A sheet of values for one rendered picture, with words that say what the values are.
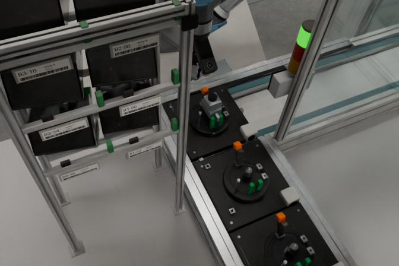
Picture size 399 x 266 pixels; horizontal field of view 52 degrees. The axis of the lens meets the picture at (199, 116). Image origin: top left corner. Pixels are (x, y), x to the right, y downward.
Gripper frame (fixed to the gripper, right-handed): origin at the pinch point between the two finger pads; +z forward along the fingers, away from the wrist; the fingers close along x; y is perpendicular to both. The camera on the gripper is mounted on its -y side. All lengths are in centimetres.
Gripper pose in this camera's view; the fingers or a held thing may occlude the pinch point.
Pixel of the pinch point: (197, 78)
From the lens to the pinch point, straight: 135.8
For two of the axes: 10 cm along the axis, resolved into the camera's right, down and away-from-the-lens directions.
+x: -9.1, 3.0, -3.0
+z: -0.7, 6.1, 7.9
